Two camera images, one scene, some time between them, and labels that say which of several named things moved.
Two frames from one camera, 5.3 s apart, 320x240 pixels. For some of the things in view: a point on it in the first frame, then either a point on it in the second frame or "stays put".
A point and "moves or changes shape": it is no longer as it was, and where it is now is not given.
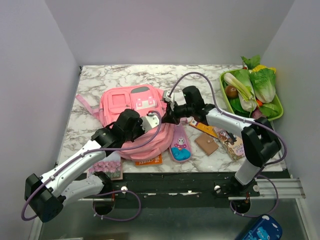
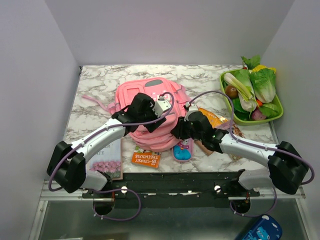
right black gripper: [170, 116] → [178, 129]
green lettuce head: [263, 79] stays put
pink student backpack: [144, 99] moves or changes shape
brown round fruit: [231, 91] stays put
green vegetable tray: [227, 102] stays put
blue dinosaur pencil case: [266, 227] stays put
